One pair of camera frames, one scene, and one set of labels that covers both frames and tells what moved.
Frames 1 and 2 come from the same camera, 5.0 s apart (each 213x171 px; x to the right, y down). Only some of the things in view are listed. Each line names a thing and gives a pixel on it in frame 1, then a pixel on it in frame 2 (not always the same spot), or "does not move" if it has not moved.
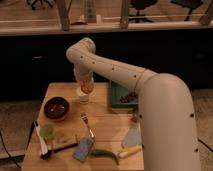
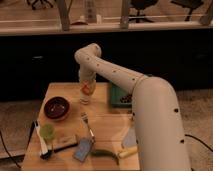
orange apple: x=86 y=86 does not move
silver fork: x=84 y=116 does not move
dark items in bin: x=127 y=98 does not move
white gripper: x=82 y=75 to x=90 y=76
